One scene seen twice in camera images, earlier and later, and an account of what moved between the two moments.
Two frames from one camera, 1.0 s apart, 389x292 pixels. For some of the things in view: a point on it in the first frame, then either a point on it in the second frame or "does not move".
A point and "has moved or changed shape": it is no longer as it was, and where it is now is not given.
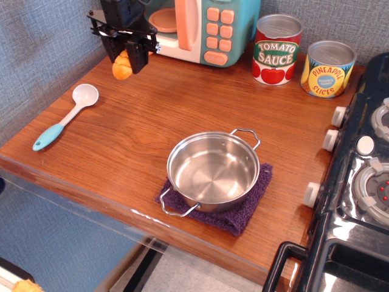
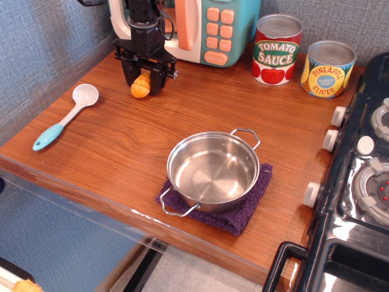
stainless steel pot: (213, 171) does not move
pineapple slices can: (327, 68) does not move
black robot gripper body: (124, 19) → (144, 55)
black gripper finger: (115, 46) → (132, 69)
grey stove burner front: (371, 190) does not move
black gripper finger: (138, 55) → (158, 79)
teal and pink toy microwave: (217, 33) does not move
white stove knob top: (338, 116) does not move
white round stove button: (364, 145) does not move
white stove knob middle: (330, 140) does not move
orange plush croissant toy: (121, 68) has moved or changed shape
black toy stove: (347, 244) does not move
